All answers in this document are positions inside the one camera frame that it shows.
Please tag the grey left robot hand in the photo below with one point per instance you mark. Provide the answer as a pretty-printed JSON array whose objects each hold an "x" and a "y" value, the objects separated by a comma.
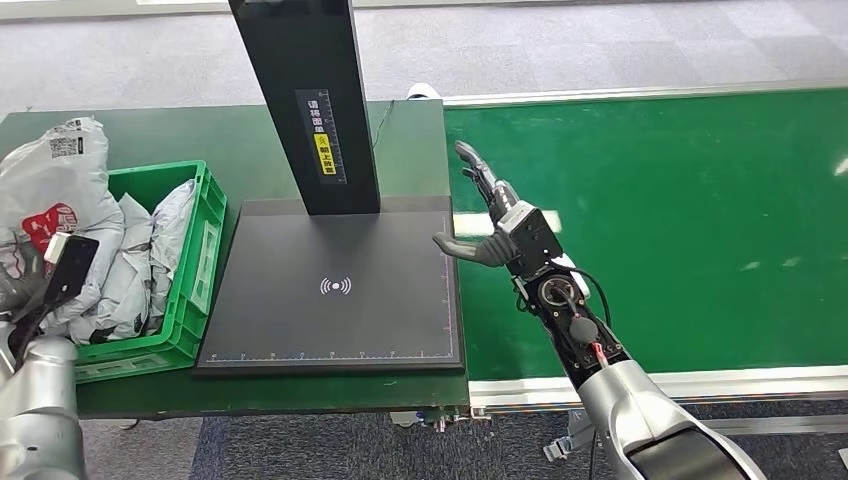
[{"x": 20, "y": 288}]

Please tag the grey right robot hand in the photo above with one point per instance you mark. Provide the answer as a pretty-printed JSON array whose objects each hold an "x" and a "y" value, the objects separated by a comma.
[{"x": 493, "y": 248}]

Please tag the white red-printed poly mailer package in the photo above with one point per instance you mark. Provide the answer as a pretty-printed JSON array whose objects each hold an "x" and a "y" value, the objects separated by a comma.
[{"x": 60, "y": 179}]

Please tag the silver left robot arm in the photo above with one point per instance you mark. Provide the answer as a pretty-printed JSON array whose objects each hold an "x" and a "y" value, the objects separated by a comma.
[{"x": 40, "y": 404}]

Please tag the large grey poly mailer package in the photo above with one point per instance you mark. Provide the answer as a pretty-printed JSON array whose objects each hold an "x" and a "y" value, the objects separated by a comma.
[{"x": 129, "y": 285}]

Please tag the narrow grey crumpled mailer package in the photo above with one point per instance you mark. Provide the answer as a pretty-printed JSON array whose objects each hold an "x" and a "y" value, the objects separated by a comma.
[{"x": 173, "y": 218}]

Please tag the white conveyor roller end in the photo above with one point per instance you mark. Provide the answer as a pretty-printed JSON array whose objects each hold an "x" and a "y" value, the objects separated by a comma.
[{"x": 420, "y": 90}]

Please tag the black scanner base platform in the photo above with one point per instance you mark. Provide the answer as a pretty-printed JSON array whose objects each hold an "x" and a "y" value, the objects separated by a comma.
[{"x": 371, "y": 291}]

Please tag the green plastic crate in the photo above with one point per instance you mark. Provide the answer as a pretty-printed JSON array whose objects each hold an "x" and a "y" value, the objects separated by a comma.
[{"x": 192, "y": 311}]

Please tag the metal table fitting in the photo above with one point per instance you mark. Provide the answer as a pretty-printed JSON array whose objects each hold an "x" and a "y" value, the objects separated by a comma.
[{"x": 437, "y": 418}]

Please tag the yellow and black column label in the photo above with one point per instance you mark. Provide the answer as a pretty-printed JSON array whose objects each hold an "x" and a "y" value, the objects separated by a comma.
[{"x": 323, "y": 142}]

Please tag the dark green table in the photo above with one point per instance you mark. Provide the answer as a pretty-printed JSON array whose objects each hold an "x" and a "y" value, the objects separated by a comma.
[{"x": 265, "y": 391}]

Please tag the black scanner column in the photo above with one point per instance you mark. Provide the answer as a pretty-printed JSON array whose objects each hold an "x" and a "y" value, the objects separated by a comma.
[{"x": 298, "y": 60}]

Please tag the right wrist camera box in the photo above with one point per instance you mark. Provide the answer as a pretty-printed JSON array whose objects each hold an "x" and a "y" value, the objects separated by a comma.
[{"x": 533, "y": 238}]

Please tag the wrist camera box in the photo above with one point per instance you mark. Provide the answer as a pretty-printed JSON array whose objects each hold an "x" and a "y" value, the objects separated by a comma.
[
  {"x": 533, "y": 238},
  {"x": 73, "y": 265}
]

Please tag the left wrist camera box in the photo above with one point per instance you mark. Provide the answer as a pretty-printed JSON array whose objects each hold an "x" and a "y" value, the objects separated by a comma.
[{"x": 73, "y": 265}]

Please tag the aluminium conveyor rail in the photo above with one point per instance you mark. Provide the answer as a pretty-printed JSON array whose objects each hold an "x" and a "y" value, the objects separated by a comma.
[
  {"x": 629, "y": 93},
  {"x": 762, "y": 384}
]

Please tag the metal conveyor bracket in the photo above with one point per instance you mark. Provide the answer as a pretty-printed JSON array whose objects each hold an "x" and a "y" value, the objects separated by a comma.
[{"x": 560, "y": 447}]

